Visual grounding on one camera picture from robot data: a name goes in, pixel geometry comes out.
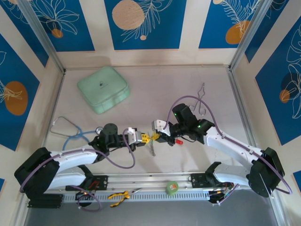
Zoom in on silver metal forceps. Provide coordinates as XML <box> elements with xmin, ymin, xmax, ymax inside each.
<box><xmin>189</xmin><ymin>82</ymin><xmax>207</xmax><ymax>116</ymax></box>

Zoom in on aluminium mounting rail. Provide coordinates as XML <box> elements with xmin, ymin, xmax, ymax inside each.
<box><xmin>63</xmin><ymin>172</ymin><xmax>236</xmax><ymax>192</ymax></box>

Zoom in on silver keyring chain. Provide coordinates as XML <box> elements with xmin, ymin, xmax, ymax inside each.
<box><xmin>148</xmin><ymin>138</ymin><xmax>157</xmax><ymax>157</ymax></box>

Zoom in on green tape roll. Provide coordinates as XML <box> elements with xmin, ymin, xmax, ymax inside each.
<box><xmin>166</xmin><ymin>180</ymin><xmax>179</xmax><ymax>195</ymax></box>

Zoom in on yellow and black pliers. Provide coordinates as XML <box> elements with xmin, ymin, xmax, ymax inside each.
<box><xmin>107</xmin><ymin>188</ymin><xmax>143</xmax><ymax>208</ymax></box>

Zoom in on aluminium frame post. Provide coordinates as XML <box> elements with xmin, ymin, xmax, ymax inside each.
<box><xmin>17</xmin><ymin>0</ymin><xmax>66</xmax><ymax>75</ymax></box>
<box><xmin>229</xmin><ymin>0</ymin><xmax>273</xmax><ymax>73</ymax></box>

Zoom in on grey slotted cable duct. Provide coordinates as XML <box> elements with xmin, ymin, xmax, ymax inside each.
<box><xmin>62</xmin><ymin>191</ymin><xmax>211</xmax><ymax>203</ymax></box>

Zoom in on mint green zip case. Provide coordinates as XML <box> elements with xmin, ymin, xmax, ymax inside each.
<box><xmin>77</xmin><ymin>65</ymin><xmax>131</xmax><ymax>115</ymax></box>

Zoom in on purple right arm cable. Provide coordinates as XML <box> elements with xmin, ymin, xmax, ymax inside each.
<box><xmin>163</xmin><ymin>95</ymin><xmax>292</xmax><ymax>207</ymax></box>

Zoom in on aluminium table side rail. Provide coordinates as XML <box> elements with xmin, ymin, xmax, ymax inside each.
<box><xmin>228</xmin><ymin>68</ymin><xmax>291</xmax><ymax>226</ymax></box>
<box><xmin>14</xmin><ymin>70</ymin><xmax>68</xmax><ymax>226</ymax></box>

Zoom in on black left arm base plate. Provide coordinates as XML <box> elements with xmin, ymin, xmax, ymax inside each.
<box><xmin>65</xmin><ymin>174</ymin><xmax>109</xmax><ymax>191</ymax></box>

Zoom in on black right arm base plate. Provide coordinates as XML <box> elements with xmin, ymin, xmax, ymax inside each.
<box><xmin>190</xmin><ymin>173</ymin><xmax>233</xmax><ymax>189</ymax></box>

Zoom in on blue tube stethoscope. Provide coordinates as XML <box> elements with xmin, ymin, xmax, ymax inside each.
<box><xmin>50</xmin><ymin>116</ymin><xmax>104</xmax><ymax>151</ymax></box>

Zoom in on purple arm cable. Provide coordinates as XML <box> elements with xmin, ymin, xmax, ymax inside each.
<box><xmin>163</xmin><ymin>95</ymin><xmax>292</xmax><ymax>207</ymax></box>
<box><xmin>20</xmin><ymin>131</ymin><xmax>136</xmax><ymax>212</ymax></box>

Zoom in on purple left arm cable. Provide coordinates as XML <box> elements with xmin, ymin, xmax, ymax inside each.
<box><xmin>20</xmin><ymin>131</ymin><xmax>136</xmax><ymax>212</ymax></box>

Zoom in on black block stack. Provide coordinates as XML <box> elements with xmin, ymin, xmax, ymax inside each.
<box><xmin>27</xmin><ymin>194</ymin><xmax>64</xmax><ymax>209</ymax></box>

